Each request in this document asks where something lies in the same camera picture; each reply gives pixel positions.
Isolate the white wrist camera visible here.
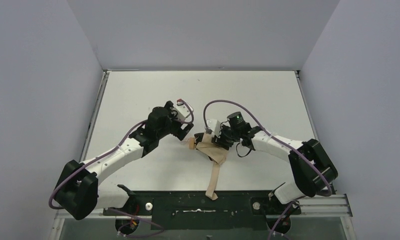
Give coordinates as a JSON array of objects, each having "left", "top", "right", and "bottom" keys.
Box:
[
  {"left": 171, "top": 99, "right": 194, "bottom": 124},
  {"left": 205, "top": 119, "right": 221, "bottom": 138}
]

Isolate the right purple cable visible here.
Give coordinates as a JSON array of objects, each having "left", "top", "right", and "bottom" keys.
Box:
[{"left": 203, "top": 99, "right": 333, "bottom": 240}]

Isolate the black and beige umbrella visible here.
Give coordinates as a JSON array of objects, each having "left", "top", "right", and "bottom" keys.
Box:
[{"left": 188, "top": 132, "right": 229, "bottom": 201}]

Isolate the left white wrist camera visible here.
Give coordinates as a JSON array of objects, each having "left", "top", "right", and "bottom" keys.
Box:
[{"left": 171, "top": 99, "right": 194, "bottom": 124}]

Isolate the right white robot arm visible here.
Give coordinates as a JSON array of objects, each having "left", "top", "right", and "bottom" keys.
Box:
[{"left": 206, "top": 111, "right": 339, "bottom": 204}]

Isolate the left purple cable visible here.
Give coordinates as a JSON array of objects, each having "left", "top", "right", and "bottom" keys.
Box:
[{"left": 48, "top": 99, "right": 195, "bottom": 239}]

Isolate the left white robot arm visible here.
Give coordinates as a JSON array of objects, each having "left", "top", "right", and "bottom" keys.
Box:
[{"left": 48, "top": 99, "right": 194, "bottom": 220}]

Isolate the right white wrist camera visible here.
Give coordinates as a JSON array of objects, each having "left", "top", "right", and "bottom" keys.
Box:
[{"left": 205, "top": 119, "right": 221, "bottom": 138}]

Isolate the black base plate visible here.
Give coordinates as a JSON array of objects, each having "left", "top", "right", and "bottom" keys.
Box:
[{"left": 104, "top": 190, "right": 301, "bottom": 230}]

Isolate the purple cable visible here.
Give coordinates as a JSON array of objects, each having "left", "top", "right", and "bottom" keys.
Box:
[
  {"left": 203, "top": 99, "right": 333, "bottom": 240},
  {"left": 48, "top": 99, "right": 195, "bottom": 239}
]

